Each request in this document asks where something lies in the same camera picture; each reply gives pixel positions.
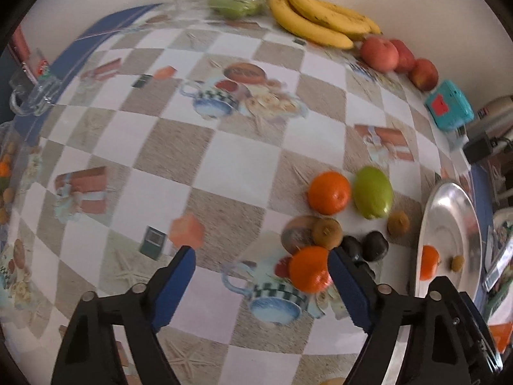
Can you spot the black power adapter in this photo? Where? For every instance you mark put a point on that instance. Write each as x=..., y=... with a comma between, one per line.
x=479, y=148

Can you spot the small brown kiwi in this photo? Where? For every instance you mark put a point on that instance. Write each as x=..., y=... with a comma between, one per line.
x=457, y=263

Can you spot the orange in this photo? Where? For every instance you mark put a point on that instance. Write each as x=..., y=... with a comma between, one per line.
x=429, y=262
x=329, y=192
x=310, y=274

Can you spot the round steel plate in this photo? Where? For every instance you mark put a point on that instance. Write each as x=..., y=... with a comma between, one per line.
x=449, y=224

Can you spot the steel electric kettle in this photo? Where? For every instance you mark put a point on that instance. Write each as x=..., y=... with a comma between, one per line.
x=495, y=112

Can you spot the white power strip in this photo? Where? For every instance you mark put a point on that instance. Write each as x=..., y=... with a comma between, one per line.
x=457, y=136

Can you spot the green fruit in plastic bag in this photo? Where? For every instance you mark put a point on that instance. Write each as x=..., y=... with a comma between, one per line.
x=236, y=2

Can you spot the red packet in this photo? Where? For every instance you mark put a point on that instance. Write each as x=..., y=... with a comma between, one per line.
x=20, y=46

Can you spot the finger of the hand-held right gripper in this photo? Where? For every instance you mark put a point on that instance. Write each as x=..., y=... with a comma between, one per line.
x=483, y=349

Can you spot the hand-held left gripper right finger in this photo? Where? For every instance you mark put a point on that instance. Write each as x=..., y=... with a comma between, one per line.
x=349, y=288

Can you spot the teal plastic box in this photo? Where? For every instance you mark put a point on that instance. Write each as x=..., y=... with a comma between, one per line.
x=449, y=106

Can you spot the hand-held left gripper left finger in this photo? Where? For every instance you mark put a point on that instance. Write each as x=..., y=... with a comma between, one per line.
x=176, y=284

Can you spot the clear bag of snacks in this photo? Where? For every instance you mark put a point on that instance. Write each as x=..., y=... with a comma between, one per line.
x=6, y=176

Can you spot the yellow banana bunch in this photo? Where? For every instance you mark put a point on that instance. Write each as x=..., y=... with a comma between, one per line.
x=316, y=12

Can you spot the red apple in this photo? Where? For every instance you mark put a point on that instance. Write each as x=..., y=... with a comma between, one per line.
x=424, y=73
x=404, y=54
x=378, y=54

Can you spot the clear glass mug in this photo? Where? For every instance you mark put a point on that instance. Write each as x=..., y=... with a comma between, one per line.
x=32, y=94

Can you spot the dark purple passion fruit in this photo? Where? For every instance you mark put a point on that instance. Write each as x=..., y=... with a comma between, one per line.
x=374, y=244
x=352, y=246

